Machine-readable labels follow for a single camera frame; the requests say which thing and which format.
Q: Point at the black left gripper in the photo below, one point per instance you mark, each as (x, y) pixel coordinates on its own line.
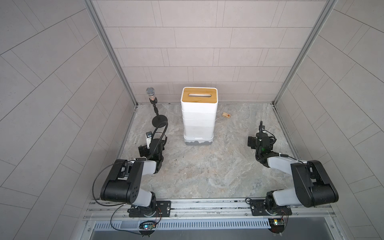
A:
(143, 150)

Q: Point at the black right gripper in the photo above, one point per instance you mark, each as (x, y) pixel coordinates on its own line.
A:
(259, 139)

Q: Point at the grey lid tissue box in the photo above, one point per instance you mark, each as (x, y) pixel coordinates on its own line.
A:
(198, 139)
(199, 123)

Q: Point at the bamboo lid tissue box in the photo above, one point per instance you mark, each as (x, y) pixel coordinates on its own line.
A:
(199, 100)
(197, 132)
(199, 116)

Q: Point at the grey lid tissue box front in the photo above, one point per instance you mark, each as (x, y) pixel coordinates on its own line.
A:
(199, 123)

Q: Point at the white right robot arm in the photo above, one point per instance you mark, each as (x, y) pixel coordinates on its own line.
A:
(312, 184)

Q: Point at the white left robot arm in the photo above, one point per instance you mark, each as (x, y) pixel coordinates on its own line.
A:
(123, 183)

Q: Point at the microphone on black stand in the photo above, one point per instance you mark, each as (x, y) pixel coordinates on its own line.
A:
(159, 121)

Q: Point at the small wooden block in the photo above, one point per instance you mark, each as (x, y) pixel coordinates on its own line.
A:
(226, 115)

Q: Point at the left green circuit board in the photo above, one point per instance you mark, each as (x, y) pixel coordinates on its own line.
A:
(147, 228)

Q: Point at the green circuit board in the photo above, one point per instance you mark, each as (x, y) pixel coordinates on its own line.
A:
(147, 228)
(277, 226)

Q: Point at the white ventilation grille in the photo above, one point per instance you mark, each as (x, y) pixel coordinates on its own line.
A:
(184, 224)

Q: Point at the right green circuit board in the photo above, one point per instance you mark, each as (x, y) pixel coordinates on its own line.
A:
(277, 226)

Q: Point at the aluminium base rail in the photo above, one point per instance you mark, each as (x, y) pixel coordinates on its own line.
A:
(225, 208)

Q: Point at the aluminium corner post left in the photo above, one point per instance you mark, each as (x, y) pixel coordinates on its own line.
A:
(89, 5)

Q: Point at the aluminium corner post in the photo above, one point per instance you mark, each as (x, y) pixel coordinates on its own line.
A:
(89, 5)
(321, 20)

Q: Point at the aluminium corner post right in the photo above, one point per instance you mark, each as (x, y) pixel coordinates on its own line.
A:
(321, 20)

